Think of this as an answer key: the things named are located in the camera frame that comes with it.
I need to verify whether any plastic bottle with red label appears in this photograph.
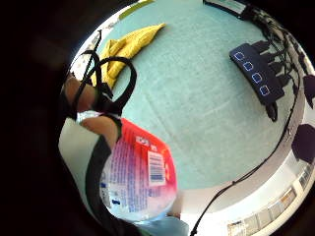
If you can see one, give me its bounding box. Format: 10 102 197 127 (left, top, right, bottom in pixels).
98 118 179 224

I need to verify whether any yellow cloth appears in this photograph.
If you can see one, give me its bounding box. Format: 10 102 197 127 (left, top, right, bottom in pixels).
91 23 167 89

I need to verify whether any teal table mat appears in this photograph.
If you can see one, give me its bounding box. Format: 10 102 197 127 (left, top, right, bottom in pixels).
94 0 307 192

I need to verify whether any black multi-port hub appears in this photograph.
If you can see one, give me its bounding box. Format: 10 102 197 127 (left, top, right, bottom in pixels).
228 42 285 106

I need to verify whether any dark flat device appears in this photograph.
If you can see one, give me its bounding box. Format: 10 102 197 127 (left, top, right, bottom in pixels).
203 0 252 19

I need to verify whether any row of windows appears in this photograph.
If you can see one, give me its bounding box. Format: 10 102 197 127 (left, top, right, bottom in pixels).
225 161 315 236

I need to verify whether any black chair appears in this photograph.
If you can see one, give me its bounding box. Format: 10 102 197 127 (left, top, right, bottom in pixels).
290 123 315 165
302 74 315 110

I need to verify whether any black glove cable loop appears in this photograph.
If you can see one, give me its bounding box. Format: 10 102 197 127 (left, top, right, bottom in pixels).
72 29 138 114

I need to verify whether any long black cable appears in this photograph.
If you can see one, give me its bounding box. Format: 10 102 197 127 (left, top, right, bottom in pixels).
189 75 301 236

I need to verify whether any bundle of black plugged cables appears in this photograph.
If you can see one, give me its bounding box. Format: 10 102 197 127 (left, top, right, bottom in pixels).
244 6 304 123

